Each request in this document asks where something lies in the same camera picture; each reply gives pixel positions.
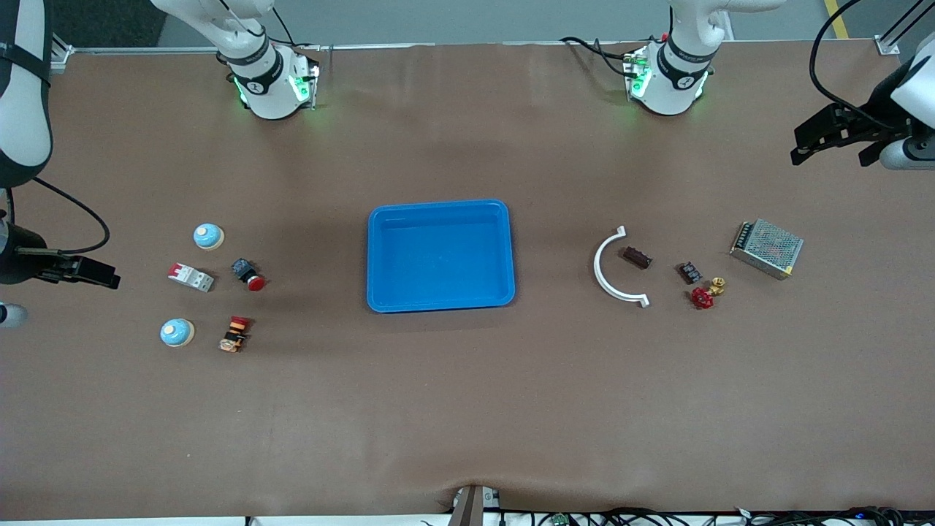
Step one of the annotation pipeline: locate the metal mesh power supply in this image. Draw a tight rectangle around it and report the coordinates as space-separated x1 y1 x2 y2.
729 218 805 281

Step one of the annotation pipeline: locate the black cable bundle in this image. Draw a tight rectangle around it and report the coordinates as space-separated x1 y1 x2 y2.
504 506 935 526

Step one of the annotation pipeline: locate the brown table mat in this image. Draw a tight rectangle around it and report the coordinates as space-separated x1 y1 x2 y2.
0 40 935 521

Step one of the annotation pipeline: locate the blue plastic tray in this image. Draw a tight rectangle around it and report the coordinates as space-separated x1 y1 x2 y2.
366 199 516 313

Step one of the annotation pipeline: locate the white curved plastic bracket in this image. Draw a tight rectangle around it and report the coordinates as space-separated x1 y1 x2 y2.
593 226 651 308

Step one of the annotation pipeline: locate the red orange push button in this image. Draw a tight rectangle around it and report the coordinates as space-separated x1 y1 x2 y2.
218 316 253 354

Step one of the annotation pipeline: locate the white red circuit breaker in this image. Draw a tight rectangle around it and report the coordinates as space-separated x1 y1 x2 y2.
167 263 215 293

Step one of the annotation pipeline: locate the yellow floor tape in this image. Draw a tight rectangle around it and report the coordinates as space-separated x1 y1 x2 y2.
824 0 852 39

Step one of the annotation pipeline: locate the black right arm base cable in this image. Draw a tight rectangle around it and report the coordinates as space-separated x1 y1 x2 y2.
267 4 322 50

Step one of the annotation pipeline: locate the brass valve red handwheel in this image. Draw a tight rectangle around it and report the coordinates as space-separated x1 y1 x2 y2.
690 276 728 310

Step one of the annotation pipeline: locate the black arm base cable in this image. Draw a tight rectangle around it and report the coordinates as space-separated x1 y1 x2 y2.
267 4 322 50
560 35 644 77

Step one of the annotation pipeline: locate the black left arm base cable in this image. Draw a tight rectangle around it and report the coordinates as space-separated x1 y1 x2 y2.
560 35 644 77

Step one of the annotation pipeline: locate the red button blue black base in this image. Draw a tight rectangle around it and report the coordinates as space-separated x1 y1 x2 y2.
231 258 267 292

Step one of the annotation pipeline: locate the grey metal table clamp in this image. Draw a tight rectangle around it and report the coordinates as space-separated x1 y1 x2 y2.
447 485 502 526

